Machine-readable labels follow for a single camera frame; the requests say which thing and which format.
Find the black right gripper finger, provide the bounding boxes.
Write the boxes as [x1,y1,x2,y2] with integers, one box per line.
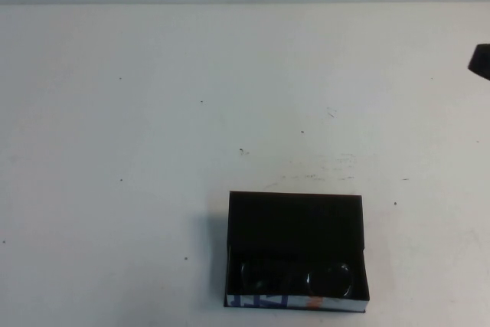
[468,42,490,74]

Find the black glasses case printed exterior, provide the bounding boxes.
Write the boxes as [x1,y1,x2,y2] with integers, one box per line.
[223,190,371,313]

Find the black framed glasses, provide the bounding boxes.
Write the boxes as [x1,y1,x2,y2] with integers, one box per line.
[240,259,355,299]

